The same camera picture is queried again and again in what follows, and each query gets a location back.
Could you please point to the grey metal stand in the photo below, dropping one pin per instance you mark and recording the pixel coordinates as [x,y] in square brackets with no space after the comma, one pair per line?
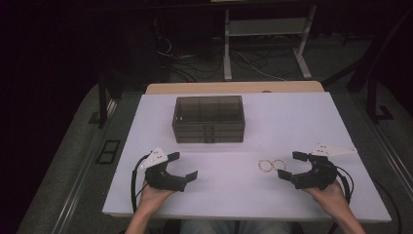
[266,26]

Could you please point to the metal floor rail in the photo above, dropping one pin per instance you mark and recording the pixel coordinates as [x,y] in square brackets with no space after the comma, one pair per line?
[393,159]
[81,175]

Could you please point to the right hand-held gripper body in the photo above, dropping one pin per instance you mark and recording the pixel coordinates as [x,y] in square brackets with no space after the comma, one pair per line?
[319,174]

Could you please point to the black angled stand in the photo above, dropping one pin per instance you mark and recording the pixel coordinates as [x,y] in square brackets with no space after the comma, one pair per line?
[373,81]

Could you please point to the black stand with foot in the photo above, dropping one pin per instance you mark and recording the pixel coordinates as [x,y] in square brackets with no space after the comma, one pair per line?
[103,104]

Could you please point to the person's left hand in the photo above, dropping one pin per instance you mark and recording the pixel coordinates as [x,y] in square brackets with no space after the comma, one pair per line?
[154,196]

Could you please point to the smoky transparent drawer box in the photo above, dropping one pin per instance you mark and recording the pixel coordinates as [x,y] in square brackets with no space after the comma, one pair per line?
[208,113]

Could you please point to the person's legs in jeans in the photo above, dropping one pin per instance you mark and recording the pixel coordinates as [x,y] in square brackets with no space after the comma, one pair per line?
[233,227]

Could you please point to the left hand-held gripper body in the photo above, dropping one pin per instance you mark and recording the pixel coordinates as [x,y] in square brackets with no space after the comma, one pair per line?
[159,180]

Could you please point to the person's right hand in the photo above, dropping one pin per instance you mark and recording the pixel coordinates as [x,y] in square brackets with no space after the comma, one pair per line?
[331,195]

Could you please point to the black floor socket frame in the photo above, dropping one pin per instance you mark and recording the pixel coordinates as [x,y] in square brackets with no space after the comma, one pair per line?
[108,151]

